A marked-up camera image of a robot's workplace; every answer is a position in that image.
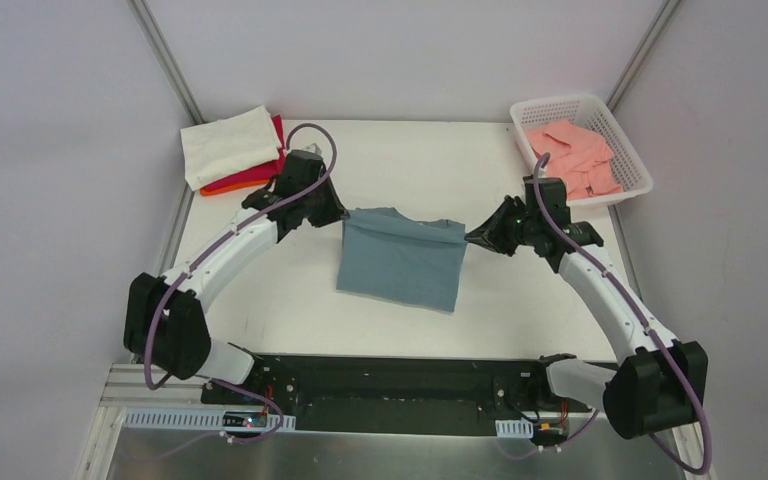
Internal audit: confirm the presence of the blue-grey t-shirt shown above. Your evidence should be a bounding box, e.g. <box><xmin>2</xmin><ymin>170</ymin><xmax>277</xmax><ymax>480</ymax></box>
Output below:
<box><xmin>336</xmin><ymin>207</ymin><xmax>467</xmax><ymax>313</ymax></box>

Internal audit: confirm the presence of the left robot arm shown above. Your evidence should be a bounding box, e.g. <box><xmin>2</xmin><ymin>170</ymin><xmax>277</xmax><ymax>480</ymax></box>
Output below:
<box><xmin>123</xmin><ymin>150</ymin><xmax>348</xmax><ymax>405</ymax></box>

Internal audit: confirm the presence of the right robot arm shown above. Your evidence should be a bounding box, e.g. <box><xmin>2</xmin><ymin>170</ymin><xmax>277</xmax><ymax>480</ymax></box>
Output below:
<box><xmin>465</xmin><ymin>177</ymin><xmax>708</xmax><ymax>439</ymax></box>

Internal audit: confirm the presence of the red folded t-shirt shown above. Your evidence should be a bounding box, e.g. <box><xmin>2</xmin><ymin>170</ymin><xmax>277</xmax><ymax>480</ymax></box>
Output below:
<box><xmin>206</xmin><ymin>115</ymin><xmax>290</xmax><ymax>193</ymax></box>

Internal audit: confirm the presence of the orange folded t-shirt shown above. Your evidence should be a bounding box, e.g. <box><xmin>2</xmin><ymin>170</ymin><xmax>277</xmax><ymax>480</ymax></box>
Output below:
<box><xmin>199</xmin><ymin>146</ymin><xmax>291</xmax><ymax>198</ymax></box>

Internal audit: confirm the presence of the white folded t-shirt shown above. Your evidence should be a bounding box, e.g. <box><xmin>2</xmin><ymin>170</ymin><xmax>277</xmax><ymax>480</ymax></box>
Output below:
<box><xmin>180</xmin><ymin>105</ymin><xmax>282</xmax><ymax>191</ymax></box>

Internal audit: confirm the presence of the pink t-shirt in basket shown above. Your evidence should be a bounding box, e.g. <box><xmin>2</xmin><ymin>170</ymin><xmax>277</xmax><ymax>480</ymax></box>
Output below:
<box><xmin>525</xmin><ymin>119</ymin><xmax>624</xmax><ymax>200</ymax></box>

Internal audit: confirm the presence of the white plastic basket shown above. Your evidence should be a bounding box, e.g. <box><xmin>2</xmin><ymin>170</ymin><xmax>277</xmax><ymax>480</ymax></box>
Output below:
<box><xmin>509</xmin><ymin>94</ymin><xmax>653</xmax><ymax>208</ymax></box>

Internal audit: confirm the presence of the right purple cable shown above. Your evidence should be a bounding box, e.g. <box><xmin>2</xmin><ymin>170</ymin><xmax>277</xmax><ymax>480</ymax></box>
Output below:
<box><xmin>495</xmin><ymin>152</ymin><xmax>714</xmax><ymax>477</ymax></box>

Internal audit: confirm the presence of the purple cable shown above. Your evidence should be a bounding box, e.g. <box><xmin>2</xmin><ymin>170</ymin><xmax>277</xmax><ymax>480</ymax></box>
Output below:
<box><xmin>142</xmin><ymin>123</ymin><xmax>339</xmax><ymax>446</ymax></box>
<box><xmin>495</xmin><ymin>152</ymin><xmax>714</xmax><ymax>477</ymax></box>

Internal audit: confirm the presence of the right white cable duct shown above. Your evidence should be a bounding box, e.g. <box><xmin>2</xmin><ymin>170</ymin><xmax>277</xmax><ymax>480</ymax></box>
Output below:
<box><xmin>494</xmin><ymin>418</ymin><xmax>534</xmax><ymax>439</ymax></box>

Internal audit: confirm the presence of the white cable duct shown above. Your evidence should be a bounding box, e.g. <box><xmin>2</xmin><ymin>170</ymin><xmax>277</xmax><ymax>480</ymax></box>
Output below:
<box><xmin>123</xmin><ymin>407</ymin><xmax>296</xmax><ymax>434</ymax></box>
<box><xmin>494</xmin><ymin>418</ymin><xmax>534</xmax><ymax>439</ymax></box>

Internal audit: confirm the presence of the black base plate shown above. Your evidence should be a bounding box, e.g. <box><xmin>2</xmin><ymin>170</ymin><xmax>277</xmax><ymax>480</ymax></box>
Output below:
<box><xmin>200</xmin><ymin>354</ymin><xmax>587</xmax><ymax>436</ymax></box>

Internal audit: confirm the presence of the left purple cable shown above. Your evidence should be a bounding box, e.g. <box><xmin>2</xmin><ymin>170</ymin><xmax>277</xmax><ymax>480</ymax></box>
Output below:
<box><xmin>142</xmin><ymin>123</ymin><xmax>339</xmax><ymax>446</ymax></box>

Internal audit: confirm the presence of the aluminium frame rail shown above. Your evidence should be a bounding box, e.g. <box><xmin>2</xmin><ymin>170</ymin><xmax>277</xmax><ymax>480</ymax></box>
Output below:
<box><xmin>99</xmin><ymin>364</ymin><xmax>206</xmax><ymax>408</ymax></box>

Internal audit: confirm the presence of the left white cable duct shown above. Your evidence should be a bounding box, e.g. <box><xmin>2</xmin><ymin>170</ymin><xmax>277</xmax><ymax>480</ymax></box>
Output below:
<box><xmin>123</xmin><ymin>407</ymin><xmax>296</xmax><ymax>434</ymax></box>

